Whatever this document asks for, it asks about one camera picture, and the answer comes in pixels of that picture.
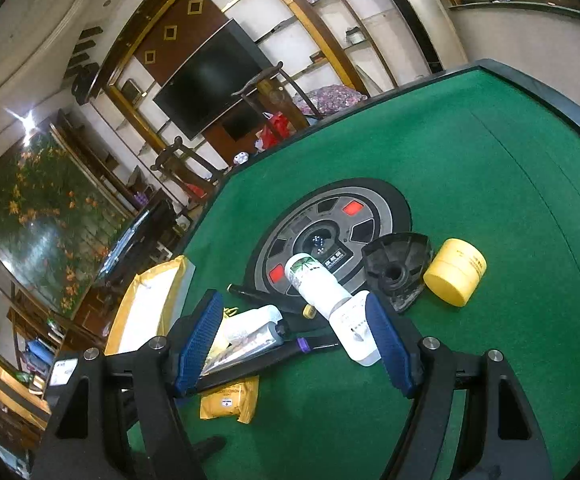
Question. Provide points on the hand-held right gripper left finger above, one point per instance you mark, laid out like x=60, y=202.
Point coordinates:
x=200, y=350

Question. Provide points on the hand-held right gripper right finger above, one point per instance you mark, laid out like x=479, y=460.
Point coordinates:
x=389, y=350

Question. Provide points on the silver hand cream tube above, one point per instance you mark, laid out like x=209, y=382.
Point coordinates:
x=240, y=352

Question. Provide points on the small white bottle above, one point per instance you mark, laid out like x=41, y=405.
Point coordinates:
x=250, y=325

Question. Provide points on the yellow wipes packet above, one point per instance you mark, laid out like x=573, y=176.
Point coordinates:
x=227, y=402

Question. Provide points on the black marker purple band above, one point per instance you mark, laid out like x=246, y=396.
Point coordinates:
x=322, y=346

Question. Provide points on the yellow padded envelope bag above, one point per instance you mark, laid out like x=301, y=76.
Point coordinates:
x=145, y=310

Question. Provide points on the black marker yellow end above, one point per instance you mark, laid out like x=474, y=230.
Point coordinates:
x=250, y=292

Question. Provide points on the black fan-shaped plastic cover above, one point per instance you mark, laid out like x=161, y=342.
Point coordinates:
x=394, y=260

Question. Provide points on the large white labelled bottle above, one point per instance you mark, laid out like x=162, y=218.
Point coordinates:
x=315, y=285

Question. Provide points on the round mahjong table centre panel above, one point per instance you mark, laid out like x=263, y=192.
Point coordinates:
x=330, y=210

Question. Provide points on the red plastic bag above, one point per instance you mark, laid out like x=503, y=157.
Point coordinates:
x=197, y=192
x=275, y=130

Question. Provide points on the dark wooden chair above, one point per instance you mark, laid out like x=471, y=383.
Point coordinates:
x=190, y=165
x=257, y=80

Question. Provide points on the green felt mahjong table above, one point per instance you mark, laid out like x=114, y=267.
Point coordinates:
x=494, y=185

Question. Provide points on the flower landscape painting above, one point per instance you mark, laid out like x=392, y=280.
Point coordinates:
x=45, y=210

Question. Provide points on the floral cushion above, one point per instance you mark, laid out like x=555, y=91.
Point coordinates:
x=330, y=97

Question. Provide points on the black television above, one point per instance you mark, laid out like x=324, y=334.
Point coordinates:
x=210, y=75

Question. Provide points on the small metal tin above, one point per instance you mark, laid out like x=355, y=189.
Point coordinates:
x=354, y=35

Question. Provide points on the standing air conditioner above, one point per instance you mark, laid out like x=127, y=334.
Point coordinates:
x=402, y=10

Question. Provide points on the wooden wall shelf unit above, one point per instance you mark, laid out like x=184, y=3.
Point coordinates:
x=180, y=17

